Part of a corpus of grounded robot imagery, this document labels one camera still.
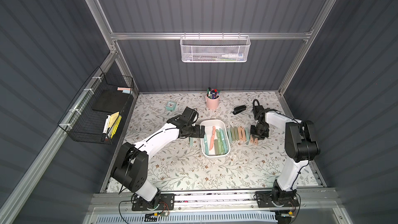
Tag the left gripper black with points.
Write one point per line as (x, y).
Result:
(197, 131)

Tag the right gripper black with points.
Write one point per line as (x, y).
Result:
(259, 131)

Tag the pink folding fruit knife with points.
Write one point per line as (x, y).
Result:
(240, 135)

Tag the olive folding fruit knife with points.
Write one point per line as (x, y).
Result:
(236, 133)

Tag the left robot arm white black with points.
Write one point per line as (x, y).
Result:
(131, 164)

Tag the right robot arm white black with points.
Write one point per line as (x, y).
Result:
(300, 146)

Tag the open pink celvinc knife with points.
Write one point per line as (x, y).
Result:
(212, 139)

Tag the green folding knife in box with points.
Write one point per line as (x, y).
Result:
(219, 142)

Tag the white storage box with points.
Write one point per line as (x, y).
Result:
(205, 142)

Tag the teal folding knife in box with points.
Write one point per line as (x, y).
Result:
(223, 140)

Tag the black stapler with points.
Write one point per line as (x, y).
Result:
(239, 109)

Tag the pink pen holder cup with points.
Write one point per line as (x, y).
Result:
(212, 104)

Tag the teal alarm clock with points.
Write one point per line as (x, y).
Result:
(171, 106)

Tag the floral table mat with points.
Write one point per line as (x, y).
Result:
(181, 167)

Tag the pens in pink cup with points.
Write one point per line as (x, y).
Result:
(212, 93)

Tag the white tube in basket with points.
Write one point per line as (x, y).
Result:
(233, 57)

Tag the yellow notepad in basket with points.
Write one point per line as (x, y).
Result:
(111, 126)

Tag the black notebook in basket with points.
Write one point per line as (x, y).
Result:
(110, 101)

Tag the white wire wall basket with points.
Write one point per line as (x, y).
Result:
(209, 48)

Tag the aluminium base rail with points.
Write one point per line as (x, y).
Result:
(216, 200)

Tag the black wire side basket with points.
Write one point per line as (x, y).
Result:
(96, 115)

